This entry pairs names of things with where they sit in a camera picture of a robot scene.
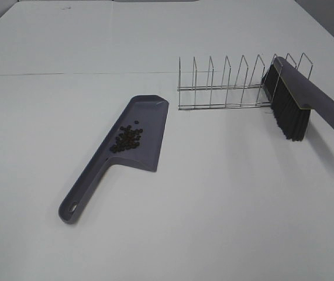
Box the purple brush black bristles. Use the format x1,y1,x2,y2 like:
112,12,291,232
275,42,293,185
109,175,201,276
262,56,334,141

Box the pile of coffee beans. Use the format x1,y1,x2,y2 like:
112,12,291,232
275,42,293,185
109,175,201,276
109,119,143,153

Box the chrome wire dish rack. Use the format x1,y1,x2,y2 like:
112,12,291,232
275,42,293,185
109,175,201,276
177,52,315,111

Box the purple plastic dustpan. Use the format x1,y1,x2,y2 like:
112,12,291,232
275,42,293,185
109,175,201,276
58,95,169,224

